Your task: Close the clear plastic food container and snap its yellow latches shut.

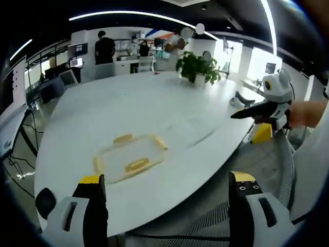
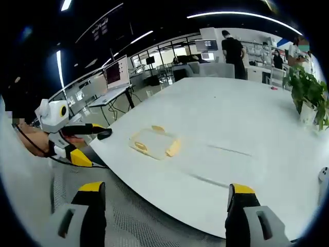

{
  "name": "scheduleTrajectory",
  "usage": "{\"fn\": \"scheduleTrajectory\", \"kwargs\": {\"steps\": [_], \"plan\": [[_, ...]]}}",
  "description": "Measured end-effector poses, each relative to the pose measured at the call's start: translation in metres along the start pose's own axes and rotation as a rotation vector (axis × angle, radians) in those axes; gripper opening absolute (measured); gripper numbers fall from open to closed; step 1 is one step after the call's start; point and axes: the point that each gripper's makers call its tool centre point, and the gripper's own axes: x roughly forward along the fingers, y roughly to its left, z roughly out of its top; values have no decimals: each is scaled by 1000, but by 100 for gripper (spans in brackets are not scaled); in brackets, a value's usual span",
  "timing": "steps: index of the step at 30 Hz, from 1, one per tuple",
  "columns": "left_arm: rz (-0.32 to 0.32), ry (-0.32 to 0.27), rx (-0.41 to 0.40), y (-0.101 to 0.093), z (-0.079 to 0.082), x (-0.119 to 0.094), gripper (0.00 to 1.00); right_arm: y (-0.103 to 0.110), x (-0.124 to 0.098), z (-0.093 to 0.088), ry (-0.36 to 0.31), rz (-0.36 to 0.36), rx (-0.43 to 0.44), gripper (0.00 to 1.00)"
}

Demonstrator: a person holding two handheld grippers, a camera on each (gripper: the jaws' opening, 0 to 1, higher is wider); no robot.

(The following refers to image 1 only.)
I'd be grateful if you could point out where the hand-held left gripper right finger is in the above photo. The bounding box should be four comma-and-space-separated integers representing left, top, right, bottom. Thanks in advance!
228, 171, 294, 247

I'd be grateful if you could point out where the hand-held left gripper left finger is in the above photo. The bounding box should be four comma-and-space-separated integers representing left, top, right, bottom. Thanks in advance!
41, 174, 109, 247

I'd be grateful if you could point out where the person's right hand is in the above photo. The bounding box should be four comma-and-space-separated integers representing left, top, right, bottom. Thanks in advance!
288, 99, 314, 129

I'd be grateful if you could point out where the yellow white wedge block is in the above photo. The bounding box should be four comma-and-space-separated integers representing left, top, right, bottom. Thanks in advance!
249, 122, 273, 145

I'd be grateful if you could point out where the black and white device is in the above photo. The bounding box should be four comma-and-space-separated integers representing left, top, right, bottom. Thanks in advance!
229, 91, 257, 108

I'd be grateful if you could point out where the linear ceiling light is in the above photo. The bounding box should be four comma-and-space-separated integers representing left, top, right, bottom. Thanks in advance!
260, 0, 278, 55
9, 39, 33, 61

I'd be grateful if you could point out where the person's white shirt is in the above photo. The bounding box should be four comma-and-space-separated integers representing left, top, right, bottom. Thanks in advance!
289, 123, 329, 227

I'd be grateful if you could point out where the potted green plant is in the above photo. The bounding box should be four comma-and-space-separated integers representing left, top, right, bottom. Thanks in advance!
175, 50, 222, 87

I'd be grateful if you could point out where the white side desk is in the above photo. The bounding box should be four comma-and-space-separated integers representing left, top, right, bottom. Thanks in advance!
0, 107, 29, 159

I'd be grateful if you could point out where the white office chair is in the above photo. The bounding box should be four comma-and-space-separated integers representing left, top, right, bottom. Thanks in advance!
138, 56, 155, 74

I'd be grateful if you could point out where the dark office chair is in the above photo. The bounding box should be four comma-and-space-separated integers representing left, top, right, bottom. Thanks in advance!
41, 76, 67, 104

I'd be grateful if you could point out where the light grey chair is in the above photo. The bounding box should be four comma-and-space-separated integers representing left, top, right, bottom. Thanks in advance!
60, 69, 79, 84

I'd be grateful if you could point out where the white board with dots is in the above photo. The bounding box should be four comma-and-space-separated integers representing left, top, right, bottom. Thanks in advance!
2, 55, 27, 110

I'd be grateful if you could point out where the translucent grey chair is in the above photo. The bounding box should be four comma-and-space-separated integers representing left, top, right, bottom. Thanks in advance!
95, 63, 116, 80

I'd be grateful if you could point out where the dark wall screen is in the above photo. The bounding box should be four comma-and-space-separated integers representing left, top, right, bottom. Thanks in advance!
68, 43, 88, 55

